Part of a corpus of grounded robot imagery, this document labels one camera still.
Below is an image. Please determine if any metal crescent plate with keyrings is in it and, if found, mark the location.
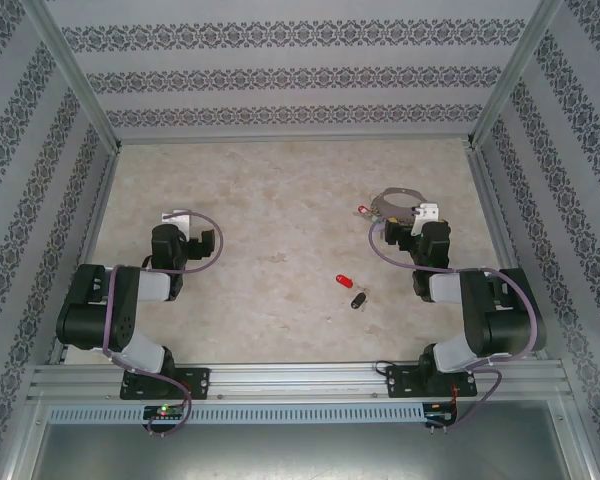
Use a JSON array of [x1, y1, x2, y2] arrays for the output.
[[371, 187, 426, 226]]

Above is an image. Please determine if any left small circuit board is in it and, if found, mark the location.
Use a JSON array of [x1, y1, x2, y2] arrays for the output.
[[142, 404, 188, 421]]

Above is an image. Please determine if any small circuit board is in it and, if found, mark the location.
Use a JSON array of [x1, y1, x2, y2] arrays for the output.
[[142, 404, 188, 421], [423, 401, 460, 427]]

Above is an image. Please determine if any right small circuit board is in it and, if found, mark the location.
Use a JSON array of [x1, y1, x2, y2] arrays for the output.
[[423, 401, 460, 427]]

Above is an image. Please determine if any grey sheet metal panel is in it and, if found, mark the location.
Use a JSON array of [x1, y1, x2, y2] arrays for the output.
[[27, 399, 596, 480]]

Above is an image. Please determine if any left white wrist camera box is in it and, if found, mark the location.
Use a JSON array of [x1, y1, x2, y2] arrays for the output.
[[160, 209, 194, 236]]

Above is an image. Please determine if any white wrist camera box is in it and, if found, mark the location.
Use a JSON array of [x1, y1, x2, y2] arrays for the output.
[[160, 209, 194, 236], [413, 202, 439, 236]]

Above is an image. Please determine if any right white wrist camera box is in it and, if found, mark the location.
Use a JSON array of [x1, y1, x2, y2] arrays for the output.
[[413, 202, 439, 236]]

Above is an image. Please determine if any aluminium side rail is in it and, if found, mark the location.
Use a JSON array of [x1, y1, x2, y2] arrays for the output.
[[465, 144, 566, 364], [47, 147, 122, 366]]

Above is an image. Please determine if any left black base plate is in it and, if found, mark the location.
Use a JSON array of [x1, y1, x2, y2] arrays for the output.
[[118, 367, 212, 401]]

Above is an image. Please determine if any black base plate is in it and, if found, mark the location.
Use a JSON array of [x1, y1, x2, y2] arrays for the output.
[[118, 367, 212, 401], [384, 363, 480, 400]]

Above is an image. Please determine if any aluminium frame cross bar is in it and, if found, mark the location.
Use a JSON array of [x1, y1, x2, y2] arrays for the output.
[[115, 132, 474, 147]]

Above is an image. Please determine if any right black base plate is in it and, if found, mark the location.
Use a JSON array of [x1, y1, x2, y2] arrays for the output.
[[384, 363, 480, 400]]

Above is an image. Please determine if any aluminium mounting rail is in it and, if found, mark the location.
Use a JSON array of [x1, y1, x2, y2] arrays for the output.
[[27, 362, 567, 402]]

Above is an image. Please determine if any slotted grey cable duct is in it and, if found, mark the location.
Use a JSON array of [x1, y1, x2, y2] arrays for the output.
[[46, 403, 427, 425]]

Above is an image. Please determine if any aluminium frame post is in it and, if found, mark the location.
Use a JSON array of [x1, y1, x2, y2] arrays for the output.
[[465, 0, 565, 149], [19, 0, 122, 151]]

